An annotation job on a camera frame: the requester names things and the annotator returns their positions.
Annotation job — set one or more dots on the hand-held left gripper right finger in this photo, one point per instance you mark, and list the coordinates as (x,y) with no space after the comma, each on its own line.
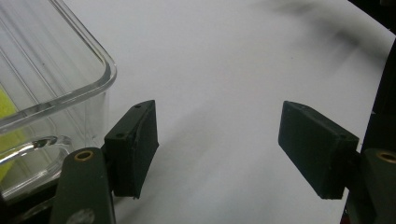
(314,149)

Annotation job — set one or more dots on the white board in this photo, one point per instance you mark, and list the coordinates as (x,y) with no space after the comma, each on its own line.
(218,77)

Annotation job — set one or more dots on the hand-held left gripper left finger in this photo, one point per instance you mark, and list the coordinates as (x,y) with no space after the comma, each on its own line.
(134,155)

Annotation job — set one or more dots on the yellow tennis ball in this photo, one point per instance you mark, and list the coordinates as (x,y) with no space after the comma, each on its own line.
(7,137)

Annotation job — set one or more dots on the clear plastic container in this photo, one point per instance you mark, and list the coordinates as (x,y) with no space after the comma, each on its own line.
(56,77)

